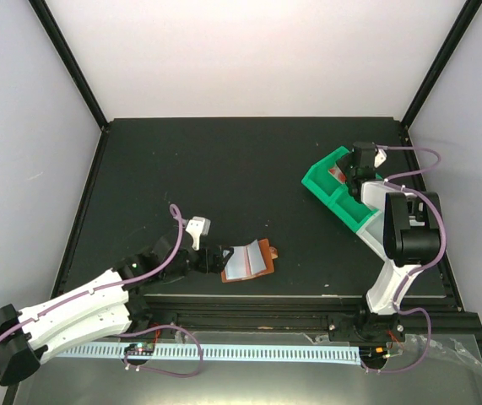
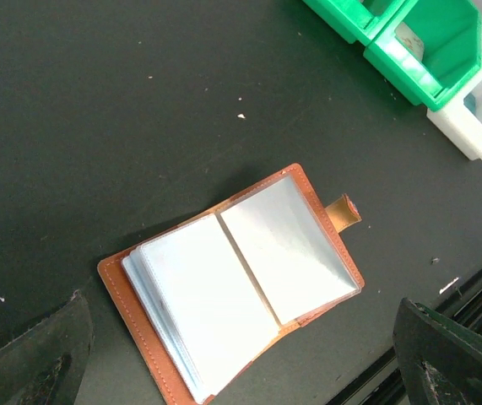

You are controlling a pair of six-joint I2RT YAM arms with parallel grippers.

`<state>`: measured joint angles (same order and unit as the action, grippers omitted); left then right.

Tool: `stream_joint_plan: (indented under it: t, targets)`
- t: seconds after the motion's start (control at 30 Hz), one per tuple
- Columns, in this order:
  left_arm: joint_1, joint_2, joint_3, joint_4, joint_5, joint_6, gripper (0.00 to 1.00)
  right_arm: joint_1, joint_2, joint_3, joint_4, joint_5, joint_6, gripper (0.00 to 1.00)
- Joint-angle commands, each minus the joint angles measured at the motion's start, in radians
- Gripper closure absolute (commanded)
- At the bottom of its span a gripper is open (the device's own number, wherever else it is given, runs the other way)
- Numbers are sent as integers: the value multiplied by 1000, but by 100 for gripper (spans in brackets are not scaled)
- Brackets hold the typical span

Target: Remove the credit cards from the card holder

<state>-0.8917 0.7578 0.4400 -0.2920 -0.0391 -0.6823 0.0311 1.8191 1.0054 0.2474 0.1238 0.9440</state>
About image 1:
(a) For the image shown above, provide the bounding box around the brown leather card holder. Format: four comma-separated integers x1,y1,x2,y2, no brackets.
220,239,278,283

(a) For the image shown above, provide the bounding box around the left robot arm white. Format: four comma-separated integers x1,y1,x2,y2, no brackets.
0,235,233,386

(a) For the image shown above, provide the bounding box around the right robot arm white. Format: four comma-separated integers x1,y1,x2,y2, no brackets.
337,142,447,340

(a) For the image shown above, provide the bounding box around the red dotted card in bin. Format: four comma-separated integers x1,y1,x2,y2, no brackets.
328,166,346,184

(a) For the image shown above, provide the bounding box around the green bin far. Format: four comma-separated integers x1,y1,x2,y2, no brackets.
301,146,366,209

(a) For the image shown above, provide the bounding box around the green bin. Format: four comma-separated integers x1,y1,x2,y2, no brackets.
301,146,366,209
331,185,378,233

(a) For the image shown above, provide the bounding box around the green bin middle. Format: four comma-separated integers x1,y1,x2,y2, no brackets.
331,185,378,233

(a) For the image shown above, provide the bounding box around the white translucent bin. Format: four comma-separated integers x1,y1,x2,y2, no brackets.
355,211,387,261

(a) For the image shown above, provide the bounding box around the small circuit board left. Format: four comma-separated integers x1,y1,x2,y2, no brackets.
124,343,154,356

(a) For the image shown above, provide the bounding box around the small circuit board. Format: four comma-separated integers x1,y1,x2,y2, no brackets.
124,343,154,356
359,345,404,360

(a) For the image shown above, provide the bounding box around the small circuit board right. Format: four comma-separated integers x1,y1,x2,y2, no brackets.
359,345,404,360

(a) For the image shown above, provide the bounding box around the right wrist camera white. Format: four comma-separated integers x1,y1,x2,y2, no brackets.
374,146,387,169

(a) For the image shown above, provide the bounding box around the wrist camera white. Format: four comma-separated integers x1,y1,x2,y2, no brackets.
374,146,387,169
185,216,211,251

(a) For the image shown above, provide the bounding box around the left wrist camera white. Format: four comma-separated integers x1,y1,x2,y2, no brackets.
185,216,211,251

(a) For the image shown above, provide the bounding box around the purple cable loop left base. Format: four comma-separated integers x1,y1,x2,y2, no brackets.
117,324,203,379

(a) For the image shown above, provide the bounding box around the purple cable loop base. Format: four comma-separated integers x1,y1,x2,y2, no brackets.
360,306,432,375
117,324,203,379

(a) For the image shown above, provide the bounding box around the white slotted cable duct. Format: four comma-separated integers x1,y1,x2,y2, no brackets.
58,342,361,365

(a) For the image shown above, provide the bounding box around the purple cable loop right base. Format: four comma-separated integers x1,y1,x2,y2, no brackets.
360,306,432,375

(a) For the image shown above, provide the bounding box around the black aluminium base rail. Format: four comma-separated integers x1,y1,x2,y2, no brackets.
144,294,482,343

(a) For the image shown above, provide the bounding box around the black frame post right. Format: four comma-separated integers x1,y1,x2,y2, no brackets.
401,0,482,129

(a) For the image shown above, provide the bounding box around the black frame post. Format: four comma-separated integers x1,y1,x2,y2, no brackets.
401,0,482,129
28,0,109,131

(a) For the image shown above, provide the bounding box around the black frame post left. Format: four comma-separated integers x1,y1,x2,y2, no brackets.
28,0,109,131

